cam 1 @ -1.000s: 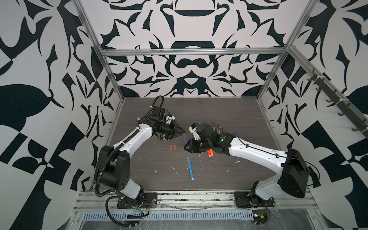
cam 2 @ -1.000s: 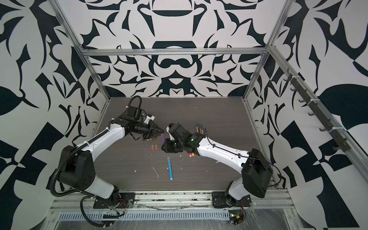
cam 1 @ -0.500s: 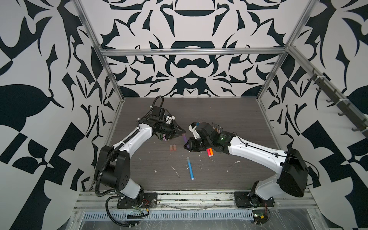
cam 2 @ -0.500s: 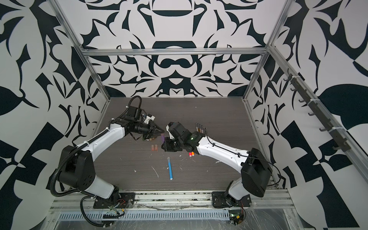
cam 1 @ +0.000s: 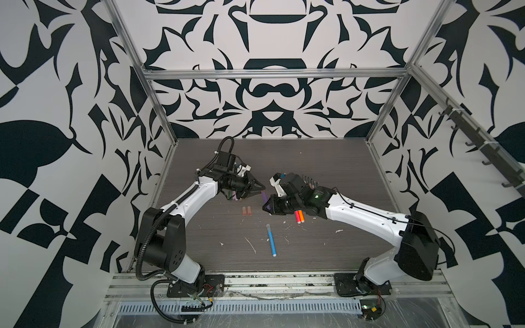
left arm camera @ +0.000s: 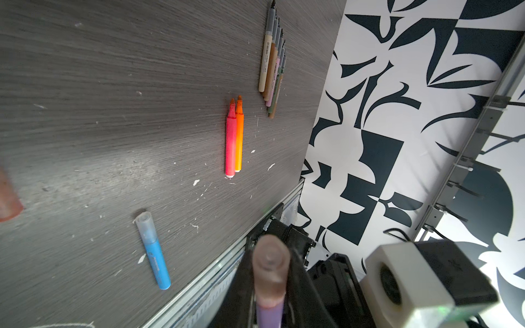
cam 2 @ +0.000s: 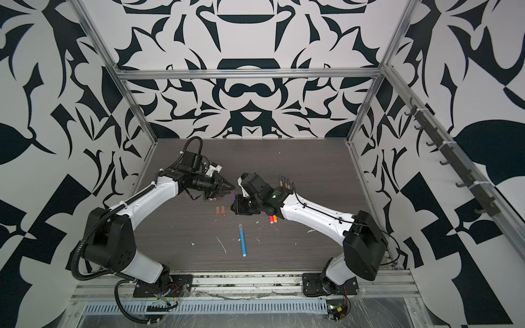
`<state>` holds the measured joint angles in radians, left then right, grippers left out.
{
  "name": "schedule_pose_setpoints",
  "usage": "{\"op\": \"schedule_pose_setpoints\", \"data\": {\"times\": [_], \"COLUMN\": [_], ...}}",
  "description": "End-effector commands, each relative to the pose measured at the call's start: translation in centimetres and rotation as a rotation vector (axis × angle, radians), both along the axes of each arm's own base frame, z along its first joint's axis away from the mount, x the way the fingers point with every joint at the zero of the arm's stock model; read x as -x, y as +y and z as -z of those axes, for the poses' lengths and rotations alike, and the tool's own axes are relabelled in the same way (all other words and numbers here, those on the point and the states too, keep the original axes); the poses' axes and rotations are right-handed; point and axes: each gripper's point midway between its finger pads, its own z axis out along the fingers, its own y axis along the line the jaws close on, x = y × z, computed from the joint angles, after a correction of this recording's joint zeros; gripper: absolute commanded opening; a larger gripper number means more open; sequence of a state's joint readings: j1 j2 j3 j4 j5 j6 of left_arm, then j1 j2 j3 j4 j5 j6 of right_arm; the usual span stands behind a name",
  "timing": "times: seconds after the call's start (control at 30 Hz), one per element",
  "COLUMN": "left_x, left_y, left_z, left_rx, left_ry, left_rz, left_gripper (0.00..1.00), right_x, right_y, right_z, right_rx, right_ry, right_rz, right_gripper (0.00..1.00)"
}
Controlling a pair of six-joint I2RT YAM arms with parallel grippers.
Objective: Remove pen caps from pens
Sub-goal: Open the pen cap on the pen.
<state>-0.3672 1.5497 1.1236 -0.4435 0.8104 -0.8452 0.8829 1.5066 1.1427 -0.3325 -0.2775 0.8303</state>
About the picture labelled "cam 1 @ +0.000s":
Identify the orange marker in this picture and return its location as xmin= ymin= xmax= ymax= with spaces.
xmin=298 ymin=210 xmax=305 ymax=223

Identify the pink pen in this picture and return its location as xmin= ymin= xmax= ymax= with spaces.
xmin=302 ymin=175 xmax=319 ymax=188

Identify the purple marker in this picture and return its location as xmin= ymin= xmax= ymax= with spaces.
xmin=261 ymin=191 xmax=269 ymax=203

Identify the blue marker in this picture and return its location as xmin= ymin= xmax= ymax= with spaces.
xmin=266 ymin=224 xmax=278 ymax=258

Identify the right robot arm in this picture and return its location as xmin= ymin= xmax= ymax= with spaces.
xmin=263 ymin=173 xmax=440 ymax=286

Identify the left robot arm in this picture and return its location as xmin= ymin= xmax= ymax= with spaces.
xmin=135 ymin=170 xmax=265 ymax=284

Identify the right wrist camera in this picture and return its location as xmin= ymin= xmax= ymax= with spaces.
xmin=269 ymin=173 xmax=287 ymax=198

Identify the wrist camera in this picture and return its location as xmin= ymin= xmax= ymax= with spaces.
xmin=215 ymin=152 xmax=252 ymax=177
xmin=269 ymin=173 xmax=287 ymax=198

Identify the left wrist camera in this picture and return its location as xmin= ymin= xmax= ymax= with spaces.
xmin=215 ymin=152 xmax=252 ymax=177

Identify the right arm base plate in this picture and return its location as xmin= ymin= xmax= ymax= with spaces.
xmin=334 ymin=273 xmax=371 ymax=297

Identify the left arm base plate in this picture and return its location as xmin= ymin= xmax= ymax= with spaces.
xmin=167 ymin=273 xmax=225 ymax=298

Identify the white slotted cable duct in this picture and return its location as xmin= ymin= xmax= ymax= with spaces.
xmin=118 ymin=298 xmax=362 ymax=316

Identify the left black corrugated cable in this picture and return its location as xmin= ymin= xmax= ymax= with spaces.
xmin=135 ymin=136 xmax=235 ymax=325

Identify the aluminium front rail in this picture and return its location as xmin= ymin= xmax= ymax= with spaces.
xmin=98 ymin=270 xmax=370 ymax=302

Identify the black hook rail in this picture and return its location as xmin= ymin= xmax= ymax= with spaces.
xmin=440 ymin=98 xmax=524 ymax=198

